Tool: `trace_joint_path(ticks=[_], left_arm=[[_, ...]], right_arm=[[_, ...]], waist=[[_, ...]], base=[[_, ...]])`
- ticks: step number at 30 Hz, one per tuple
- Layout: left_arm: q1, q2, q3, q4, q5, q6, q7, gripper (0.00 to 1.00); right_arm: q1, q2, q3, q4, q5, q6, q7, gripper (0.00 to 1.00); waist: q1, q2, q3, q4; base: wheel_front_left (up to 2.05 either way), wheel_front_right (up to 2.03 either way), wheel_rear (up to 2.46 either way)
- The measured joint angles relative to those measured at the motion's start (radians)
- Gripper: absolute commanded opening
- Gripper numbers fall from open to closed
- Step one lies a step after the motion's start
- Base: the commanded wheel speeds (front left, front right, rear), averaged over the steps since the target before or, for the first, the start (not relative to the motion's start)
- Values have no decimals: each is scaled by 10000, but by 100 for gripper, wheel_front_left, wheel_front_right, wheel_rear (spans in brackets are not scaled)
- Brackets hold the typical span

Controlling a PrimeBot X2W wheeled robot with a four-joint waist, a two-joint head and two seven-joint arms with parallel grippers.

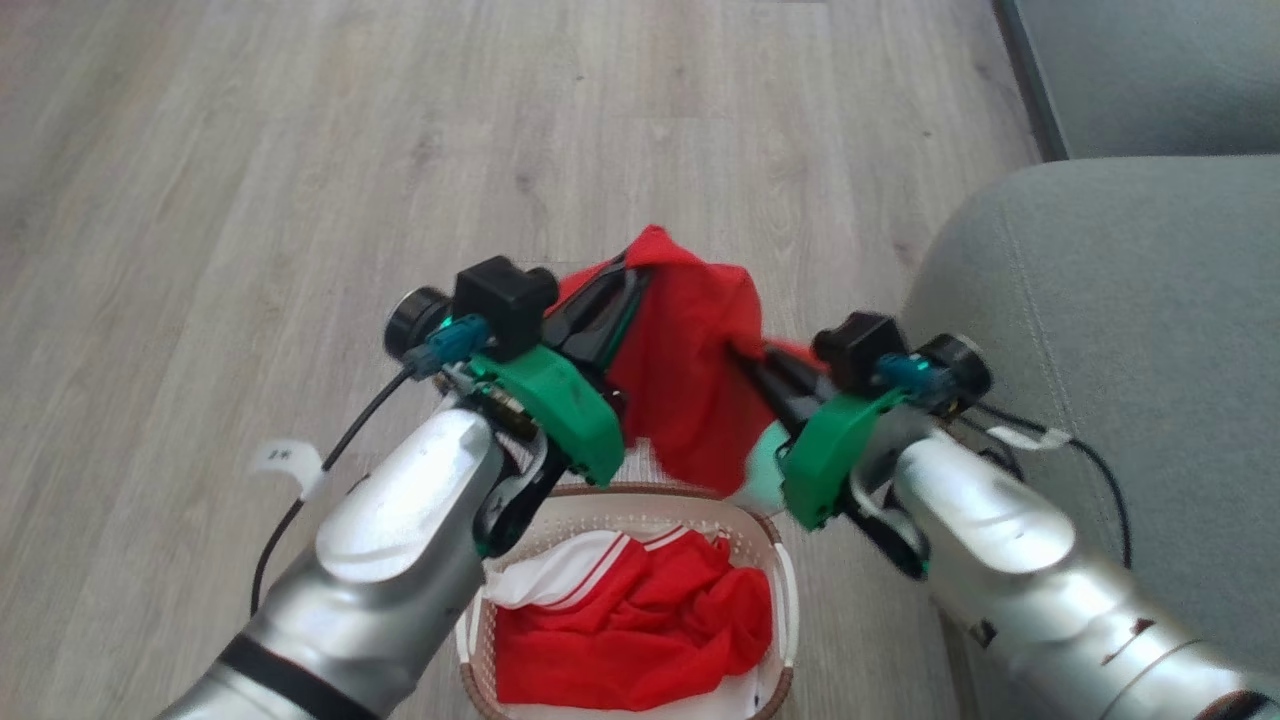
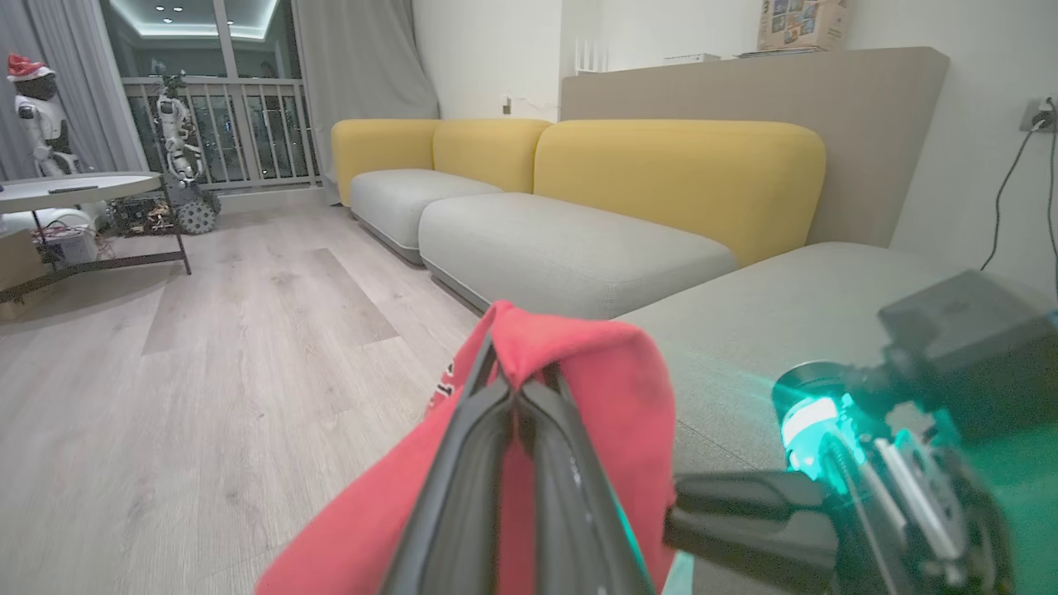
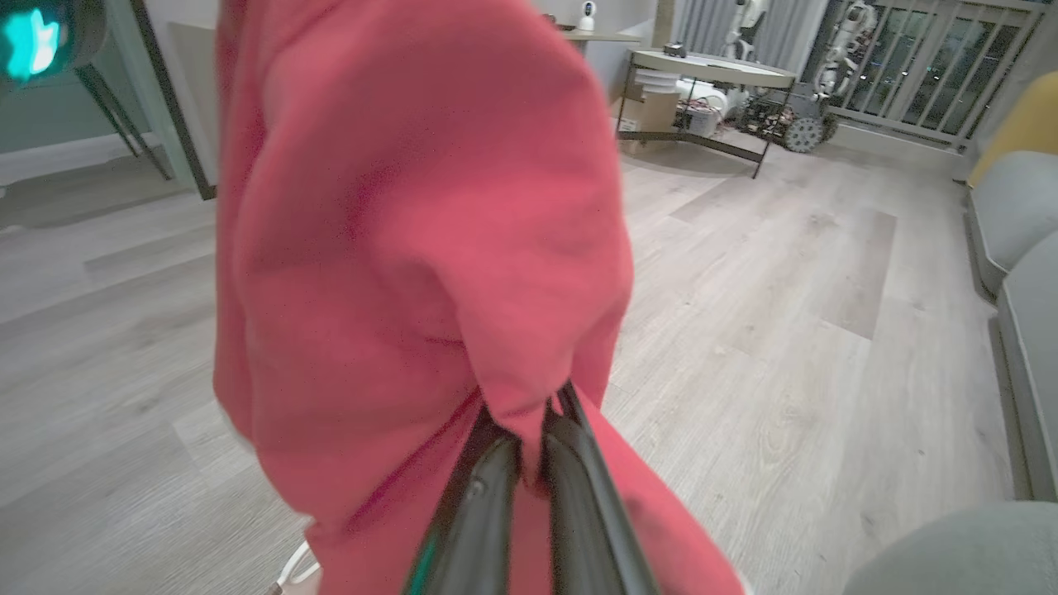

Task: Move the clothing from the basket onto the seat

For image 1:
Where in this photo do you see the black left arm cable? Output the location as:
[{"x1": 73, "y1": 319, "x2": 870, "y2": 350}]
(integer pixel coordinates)
[{"x1": 249, "y1": 366, "x2": 419, "y2": 616}]

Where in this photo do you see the white brown-rimmed laundry basket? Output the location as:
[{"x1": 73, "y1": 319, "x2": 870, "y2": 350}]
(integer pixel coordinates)
[{"x1": 455, "y1": 482, "x2": 802, "y2": 720}]

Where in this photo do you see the dark grey rug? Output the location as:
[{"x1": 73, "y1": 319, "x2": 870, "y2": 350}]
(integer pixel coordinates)
[{"x1": 992, "y1": 0, "x2": 1280, "y2": 162}]

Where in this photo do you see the white left cable tag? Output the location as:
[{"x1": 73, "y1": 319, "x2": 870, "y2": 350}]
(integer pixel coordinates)
[{"x1": 249, "y1": 439, "x2": 328, "y2": 503}]

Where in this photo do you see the red white striped garment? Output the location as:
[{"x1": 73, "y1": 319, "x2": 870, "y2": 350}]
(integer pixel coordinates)
[{"x1": 484, "y1": 527, "x2": 777, "y2": 712}]

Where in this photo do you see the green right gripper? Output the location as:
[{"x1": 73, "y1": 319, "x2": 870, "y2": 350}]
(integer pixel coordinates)
[{"x1": 729, "y1": 344, "x2": 907, "y2": 532}]

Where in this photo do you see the white cable tag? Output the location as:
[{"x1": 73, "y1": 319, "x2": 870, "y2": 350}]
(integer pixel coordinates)
[
  {"x1": 985, "y1": 424, "x2": 1073, "y2": 452},
  {"x1": 249, "y1": 439, "x2": 328, "y2": 503}
]

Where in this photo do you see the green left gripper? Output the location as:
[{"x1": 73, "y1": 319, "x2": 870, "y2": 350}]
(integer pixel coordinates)
[{"x1": 465, "y1": 257, "x2": 652, "y2": 489}]

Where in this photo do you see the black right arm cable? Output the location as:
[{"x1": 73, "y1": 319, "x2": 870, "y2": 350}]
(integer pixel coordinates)
[{"x1": 950, "y1": 400, "x2": 1134, "y2": 571}]

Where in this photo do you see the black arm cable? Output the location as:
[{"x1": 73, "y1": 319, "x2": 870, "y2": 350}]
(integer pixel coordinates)
[
  {"x1": 950, "y1": 400, "x2": 1134, "y2": 571},
  {"x1": 249, "y1": 366, "x2": 419, "y2": 616}
]

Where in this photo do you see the white right cable tag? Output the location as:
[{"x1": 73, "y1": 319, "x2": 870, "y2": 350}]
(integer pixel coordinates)
[{"x1": 985, "y1": 424, "x2": 1073, "y2": 452}]

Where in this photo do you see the grey fabric sofa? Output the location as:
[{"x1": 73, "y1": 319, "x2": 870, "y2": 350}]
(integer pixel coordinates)
[{"x1": 898, "y1": 154, "x2": 1280, "y2": 720}]

